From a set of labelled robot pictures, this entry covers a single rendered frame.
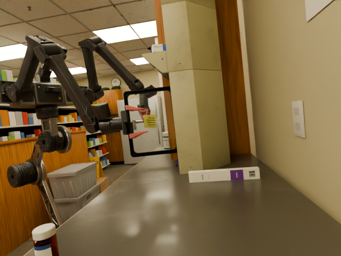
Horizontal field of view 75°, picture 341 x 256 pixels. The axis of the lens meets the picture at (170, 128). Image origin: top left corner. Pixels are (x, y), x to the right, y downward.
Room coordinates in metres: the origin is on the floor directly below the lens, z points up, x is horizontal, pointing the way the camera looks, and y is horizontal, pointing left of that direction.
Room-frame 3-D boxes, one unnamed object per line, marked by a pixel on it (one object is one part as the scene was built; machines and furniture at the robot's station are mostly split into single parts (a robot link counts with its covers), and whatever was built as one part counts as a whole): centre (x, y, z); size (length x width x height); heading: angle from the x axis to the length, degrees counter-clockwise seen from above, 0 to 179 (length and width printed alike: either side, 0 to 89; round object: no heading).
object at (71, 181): (3.06, 1.38, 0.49); 0.60 x 0.42 x 0.33; 172
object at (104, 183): (3.67, 1.34, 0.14); 0.41 x 0.32 x 0.28; 178
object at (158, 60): (1.19, 0.02, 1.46); 0.32 x 0.12 x 0.10; 172
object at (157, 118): (1.34, 0.11, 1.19); 0.30 x 0.01 x 0.40; 88
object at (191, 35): (1.16, -0.17, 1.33); 0.32 x 0.25 x 0.77; 172
